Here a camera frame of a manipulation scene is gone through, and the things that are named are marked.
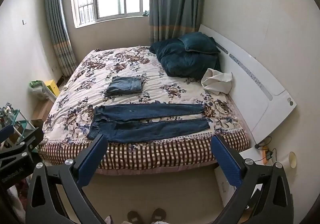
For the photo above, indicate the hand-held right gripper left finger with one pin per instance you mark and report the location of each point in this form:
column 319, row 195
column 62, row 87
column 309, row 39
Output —
column 92, row 159

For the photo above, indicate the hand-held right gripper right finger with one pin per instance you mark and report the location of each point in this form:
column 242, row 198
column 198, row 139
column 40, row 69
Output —
column 226, row 161

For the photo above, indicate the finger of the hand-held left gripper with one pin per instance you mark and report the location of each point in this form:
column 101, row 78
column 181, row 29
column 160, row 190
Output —
column 5, row 132
column 25, row 142

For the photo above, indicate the dark blue jeans pants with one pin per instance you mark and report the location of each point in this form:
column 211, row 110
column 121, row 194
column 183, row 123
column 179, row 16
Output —
column 150, row 111

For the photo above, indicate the teal shelf rack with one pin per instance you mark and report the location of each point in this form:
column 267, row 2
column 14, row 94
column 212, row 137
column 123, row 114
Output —
column 22, row 126

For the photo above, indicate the white cardboard box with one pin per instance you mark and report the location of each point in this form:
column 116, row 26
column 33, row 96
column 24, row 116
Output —
column 225, row 186

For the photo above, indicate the white nightstand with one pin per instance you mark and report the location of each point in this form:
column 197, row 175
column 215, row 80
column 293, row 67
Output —
column 252, row 155

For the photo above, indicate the low wooden cabinet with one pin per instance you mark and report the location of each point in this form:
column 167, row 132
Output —
column 41, row 113

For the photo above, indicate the yellow power strip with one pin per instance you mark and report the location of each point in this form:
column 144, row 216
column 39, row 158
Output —
column 264, row 153

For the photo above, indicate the clear plastic bag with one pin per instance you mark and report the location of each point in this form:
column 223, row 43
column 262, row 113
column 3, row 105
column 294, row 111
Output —
column 38, row 90

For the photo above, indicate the yellow box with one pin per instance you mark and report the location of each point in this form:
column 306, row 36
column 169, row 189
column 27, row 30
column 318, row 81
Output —
column 53, row 86

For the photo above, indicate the beige paper cup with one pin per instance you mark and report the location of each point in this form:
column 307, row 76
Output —
column 293, row 159

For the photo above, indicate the person's left shoe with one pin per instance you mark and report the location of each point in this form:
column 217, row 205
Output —
column 133, row 217

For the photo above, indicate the white crumpled cloth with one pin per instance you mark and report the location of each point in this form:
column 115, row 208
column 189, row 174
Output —
column 217, row 81

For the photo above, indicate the folded blue jeans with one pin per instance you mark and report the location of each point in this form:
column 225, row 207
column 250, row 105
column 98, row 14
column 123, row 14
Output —
column 125, row 85

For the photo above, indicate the white bed headboard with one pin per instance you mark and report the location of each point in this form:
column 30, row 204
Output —
column 250, row 76

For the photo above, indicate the floral bed blanket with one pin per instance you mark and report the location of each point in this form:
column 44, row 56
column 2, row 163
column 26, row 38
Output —
column 172, row 86

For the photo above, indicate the large teal velvet pillow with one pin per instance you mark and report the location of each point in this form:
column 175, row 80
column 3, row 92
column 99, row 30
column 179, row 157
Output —
column 162, row 45
column 190, row 63

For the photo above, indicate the grey-blue striped curtain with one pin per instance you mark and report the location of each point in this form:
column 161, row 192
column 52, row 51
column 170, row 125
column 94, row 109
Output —
column 57, row 26
column 175, row 1

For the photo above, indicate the small teal velvet pillow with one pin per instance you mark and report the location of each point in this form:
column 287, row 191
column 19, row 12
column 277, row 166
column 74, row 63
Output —
column 197, row 42

